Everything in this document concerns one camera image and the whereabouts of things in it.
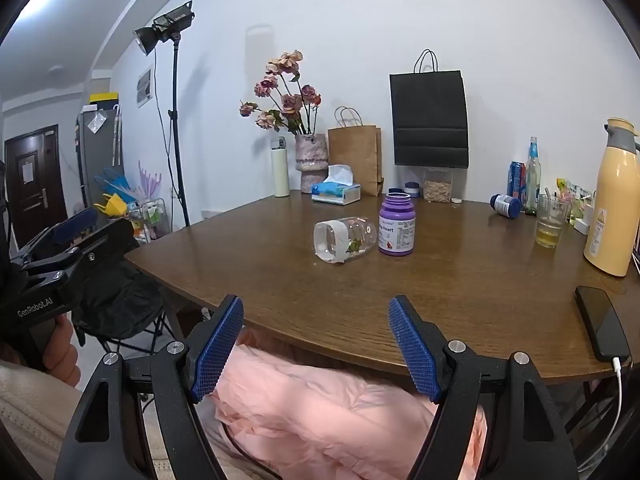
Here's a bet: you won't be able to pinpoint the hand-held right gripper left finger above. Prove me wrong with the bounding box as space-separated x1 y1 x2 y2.
54 294 245 480

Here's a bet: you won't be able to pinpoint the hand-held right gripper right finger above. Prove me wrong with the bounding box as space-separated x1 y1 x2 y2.
388 294 577 480

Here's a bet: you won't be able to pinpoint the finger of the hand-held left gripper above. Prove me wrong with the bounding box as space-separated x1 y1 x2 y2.
9 208 99 267
22 217 139 292

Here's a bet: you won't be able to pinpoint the clear plastic jar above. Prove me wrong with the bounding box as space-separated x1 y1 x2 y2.
313 216 377 265

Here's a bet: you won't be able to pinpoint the person's left hand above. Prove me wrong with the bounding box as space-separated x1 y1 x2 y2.
42 317 81 389

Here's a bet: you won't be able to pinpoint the dark brown door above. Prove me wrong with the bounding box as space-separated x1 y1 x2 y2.
4 124 68 248

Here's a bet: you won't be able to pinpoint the black folding chair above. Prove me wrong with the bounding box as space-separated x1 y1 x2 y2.
72 260 168 356

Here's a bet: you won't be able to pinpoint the purple plastic hangers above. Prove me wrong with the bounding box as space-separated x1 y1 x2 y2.
137 160 163 202

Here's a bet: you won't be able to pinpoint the grey refrigerator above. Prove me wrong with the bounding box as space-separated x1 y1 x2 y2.
76 108 124 211

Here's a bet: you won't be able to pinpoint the pink padded jacket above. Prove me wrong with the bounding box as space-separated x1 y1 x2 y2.
207 327 488 480

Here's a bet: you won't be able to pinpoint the black light stand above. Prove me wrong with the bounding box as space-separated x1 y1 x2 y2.
167 40 192 228

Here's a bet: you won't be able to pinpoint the purple supplement bottle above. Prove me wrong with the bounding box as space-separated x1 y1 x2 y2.
378 192 417 259

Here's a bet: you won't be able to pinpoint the clear container of grains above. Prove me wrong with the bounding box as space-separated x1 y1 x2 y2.
422 166 454 204

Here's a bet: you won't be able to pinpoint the small blue bottle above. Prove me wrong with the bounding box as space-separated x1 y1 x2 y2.
489 193 522 219

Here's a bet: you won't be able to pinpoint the blue tissue box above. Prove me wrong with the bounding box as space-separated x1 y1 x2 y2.
311 165 362 206

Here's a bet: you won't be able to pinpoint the drinking glass with yellow liquid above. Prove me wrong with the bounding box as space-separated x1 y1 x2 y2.
535 194 572 249

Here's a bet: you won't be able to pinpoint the white insulated bottle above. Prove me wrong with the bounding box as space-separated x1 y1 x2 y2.
271 136 291 198

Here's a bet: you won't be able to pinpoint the black smartphone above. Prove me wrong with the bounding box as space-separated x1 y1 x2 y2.
574 285 632 363

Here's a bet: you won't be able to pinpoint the blue drink can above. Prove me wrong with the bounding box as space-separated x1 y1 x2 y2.
507 161 527 200

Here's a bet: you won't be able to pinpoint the brown paper bag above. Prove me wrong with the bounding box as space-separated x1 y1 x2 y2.
327 106 385 197

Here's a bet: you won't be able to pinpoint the tall glass bottle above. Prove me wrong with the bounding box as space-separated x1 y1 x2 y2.
523 136 543 215

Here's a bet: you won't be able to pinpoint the pink textured vase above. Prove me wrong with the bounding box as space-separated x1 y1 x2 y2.
294 133 329 193

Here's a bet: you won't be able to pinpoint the white power adapter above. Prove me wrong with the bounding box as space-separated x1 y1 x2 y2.
573 205 594 235

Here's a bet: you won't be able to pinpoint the black studio light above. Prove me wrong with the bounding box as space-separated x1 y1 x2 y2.
133 0 195 57

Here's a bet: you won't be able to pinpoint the colourful snack packets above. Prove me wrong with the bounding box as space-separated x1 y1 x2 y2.
556 177 596 211

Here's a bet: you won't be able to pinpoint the dried pink roses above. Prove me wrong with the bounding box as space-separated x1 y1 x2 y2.
239 50 322 136

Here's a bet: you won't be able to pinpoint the black paper bag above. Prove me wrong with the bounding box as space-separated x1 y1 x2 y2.
389 49 470 169

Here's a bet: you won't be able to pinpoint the cream thermos jug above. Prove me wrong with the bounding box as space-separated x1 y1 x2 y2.
583 118 640 277

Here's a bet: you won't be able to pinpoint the wire storage cart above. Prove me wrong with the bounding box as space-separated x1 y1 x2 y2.
127 197 168 243

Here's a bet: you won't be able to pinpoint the black cable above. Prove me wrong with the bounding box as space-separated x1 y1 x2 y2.
220 419 283 480

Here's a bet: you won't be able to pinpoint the wall picture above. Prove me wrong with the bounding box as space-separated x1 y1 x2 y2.
136 66 153 108

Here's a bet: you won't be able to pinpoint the white charging cable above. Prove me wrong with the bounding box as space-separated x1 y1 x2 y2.
575 357 627 471

